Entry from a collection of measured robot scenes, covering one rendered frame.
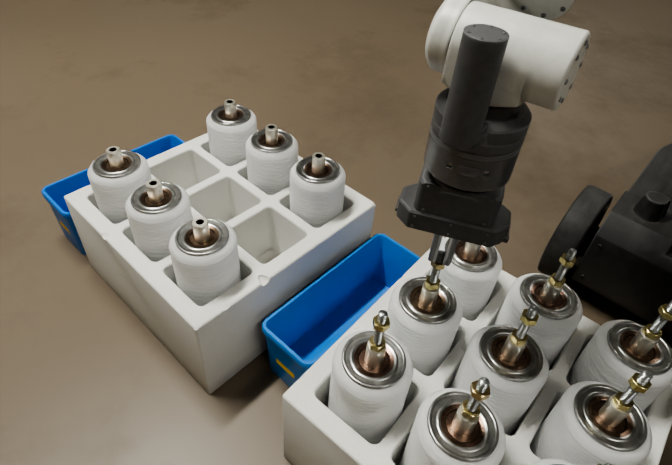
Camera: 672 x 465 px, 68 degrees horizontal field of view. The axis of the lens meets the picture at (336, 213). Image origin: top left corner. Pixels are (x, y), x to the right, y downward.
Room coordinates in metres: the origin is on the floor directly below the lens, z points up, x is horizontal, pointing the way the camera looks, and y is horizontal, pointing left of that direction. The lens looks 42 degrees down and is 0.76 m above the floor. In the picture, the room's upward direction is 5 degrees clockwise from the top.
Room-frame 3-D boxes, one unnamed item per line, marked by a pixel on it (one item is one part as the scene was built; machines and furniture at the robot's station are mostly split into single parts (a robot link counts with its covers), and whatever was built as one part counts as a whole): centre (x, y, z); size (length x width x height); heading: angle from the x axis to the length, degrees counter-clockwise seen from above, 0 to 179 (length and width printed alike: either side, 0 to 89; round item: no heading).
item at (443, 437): (0.25, -0.15, 0.25); 0.08 x 0.08 x 0.01
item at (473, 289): (0.51, -0.20, 0.16); 0.10 x 0.10 x 0.18
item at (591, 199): (0.74, -0.48, 0.10); 0.20 x 0.05 x 0.20; 141
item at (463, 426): (0.25, -0.15, 0.26); 0.02 x 0.02 x 0.03
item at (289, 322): (0.53, -0.03, 0.06); 0.30 x 0.11 x 0.12; 140
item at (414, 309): (0.42, -0.13, 0.25); 0.08 x 0.08 x 0.01
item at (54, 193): (0.80, 0.44, 0.06); 0.30 x 0.11 x 0.12; 140
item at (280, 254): (0.67, 0.20, 0.09); 0.39 x 0.39 x 0.18; 50
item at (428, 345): (0.42, -0.13, 0.16); 0.10 x 0.10 x 0.18
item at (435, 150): (0.42, -0.13, 0.45); 0.13 x 0.10 x 0.12; 76
